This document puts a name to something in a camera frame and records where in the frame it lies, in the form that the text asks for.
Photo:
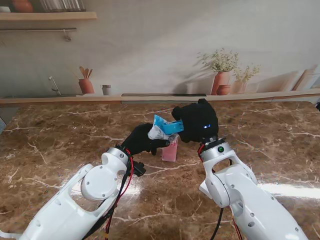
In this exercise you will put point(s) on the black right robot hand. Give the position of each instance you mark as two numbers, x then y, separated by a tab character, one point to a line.
200	120

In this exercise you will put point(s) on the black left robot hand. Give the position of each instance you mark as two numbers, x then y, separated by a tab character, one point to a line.
137	142

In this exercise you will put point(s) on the white and blue salt bag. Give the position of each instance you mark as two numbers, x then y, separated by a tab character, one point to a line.
157	132

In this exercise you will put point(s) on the blue plastic bag clip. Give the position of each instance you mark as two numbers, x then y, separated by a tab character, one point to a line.
172	127

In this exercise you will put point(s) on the clear bottle with pink seasoning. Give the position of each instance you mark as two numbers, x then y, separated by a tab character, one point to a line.
170	152

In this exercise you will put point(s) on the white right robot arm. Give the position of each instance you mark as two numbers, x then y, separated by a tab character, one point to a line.
250	205

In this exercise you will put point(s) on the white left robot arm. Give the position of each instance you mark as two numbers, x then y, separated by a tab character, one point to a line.
62	212

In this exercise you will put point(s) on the small terracotta pot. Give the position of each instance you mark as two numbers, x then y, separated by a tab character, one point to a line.
223	90

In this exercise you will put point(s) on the tall terracotta flower vase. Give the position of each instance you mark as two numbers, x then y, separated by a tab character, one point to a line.
221	80

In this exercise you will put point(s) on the grey mug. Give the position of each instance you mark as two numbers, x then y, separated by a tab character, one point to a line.
107	90

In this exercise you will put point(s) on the terracotta utensil pot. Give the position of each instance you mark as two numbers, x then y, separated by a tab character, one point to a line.
86	86

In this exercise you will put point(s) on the wooden counter ledge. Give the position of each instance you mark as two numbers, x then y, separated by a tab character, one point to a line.
50	100

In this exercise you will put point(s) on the chrome faucet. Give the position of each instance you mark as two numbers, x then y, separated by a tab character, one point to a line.
56	87

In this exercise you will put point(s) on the wooden cutting boards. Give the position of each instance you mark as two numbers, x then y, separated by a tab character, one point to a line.
303	80

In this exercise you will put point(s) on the dark object at table edge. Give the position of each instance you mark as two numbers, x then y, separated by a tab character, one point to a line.
318	106

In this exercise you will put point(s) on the grey panel edge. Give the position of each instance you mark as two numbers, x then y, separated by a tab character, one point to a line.
2	125

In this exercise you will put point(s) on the row of glass jars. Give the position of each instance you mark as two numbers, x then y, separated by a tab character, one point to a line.
62	5

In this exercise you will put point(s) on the terracotta jar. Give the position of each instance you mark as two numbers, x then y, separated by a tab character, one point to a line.
22	5

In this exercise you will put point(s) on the white bowl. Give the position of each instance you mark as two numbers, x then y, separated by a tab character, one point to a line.
4	9

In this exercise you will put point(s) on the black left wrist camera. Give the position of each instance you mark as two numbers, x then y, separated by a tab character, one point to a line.
138	170

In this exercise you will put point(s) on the metal hanging rail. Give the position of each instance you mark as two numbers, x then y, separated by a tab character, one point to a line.
37	29

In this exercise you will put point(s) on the wooden wall shelf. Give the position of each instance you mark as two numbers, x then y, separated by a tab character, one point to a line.
50	16

